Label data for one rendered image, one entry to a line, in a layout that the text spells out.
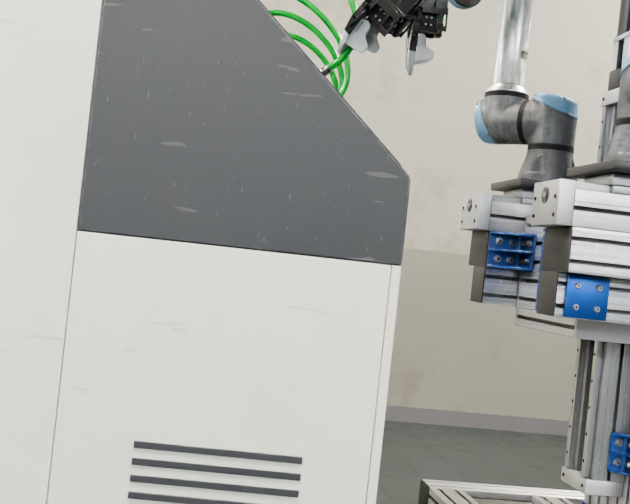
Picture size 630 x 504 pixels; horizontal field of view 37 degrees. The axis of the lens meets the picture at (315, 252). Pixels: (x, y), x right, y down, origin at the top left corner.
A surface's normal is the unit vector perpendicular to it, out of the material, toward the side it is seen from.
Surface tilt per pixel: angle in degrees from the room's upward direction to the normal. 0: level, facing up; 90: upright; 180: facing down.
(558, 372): 90
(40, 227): 90
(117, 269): 90
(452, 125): 90
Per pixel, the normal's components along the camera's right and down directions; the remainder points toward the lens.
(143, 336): 0.05, 0.00
